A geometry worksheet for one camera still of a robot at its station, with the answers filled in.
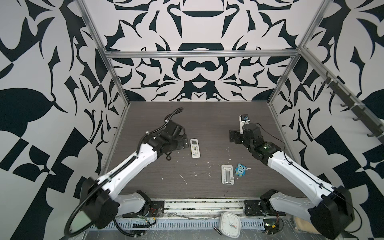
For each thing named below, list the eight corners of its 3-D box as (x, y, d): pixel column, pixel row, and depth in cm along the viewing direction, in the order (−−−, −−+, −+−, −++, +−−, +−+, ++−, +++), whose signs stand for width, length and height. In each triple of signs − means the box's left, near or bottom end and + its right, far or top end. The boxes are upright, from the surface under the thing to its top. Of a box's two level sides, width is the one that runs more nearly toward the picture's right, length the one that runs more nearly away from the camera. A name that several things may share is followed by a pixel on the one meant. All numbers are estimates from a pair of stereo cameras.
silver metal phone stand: (222, 185, 83) (222, 184, 82) (220, 165, 90) (220, 164, 89) (235, 185, 83) (236, 184, 82) (231, 165, 90) (232, 164, 89)
